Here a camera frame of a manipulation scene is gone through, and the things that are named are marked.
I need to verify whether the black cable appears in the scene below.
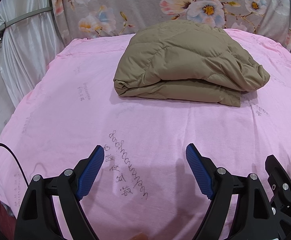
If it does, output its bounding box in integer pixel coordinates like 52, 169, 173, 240
0, 142, 29, 196

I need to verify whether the olive quilted puffer jacket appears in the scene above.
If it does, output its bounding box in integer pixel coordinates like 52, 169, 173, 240
113, 20, 270, 107

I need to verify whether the grey floral curtain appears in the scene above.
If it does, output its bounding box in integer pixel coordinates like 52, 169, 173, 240
52, 0, 291, 53

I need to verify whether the white satin curtain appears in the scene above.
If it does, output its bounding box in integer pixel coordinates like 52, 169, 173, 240
0, 0, 64, 133

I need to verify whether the pink bed sheet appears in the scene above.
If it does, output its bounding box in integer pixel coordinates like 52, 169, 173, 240
0, 29, 291, 239

